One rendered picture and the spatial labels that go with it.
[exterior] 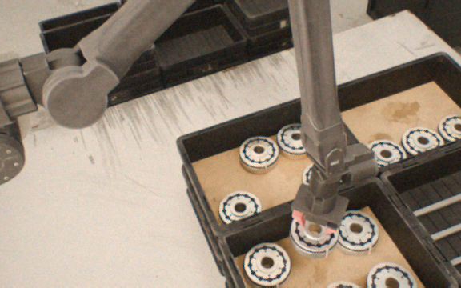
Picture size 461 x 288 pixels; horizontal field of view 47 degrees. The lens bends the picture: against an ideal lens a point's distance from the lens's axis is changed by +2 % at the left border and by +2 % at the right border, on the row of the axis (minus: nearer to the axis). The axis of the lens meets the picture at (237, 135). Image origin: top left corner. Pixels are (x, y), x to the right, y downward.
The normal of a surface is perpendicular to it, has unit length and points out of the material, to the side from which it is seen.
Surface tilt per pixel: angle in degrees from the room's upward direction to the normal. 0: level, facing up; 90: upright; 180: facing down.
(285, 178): 0
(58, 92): 74
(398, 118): 0
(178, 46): 0
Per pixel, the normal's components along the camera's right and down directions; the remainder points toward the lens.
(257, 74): -0.04, -0.65
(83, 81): 0.38, 0.47
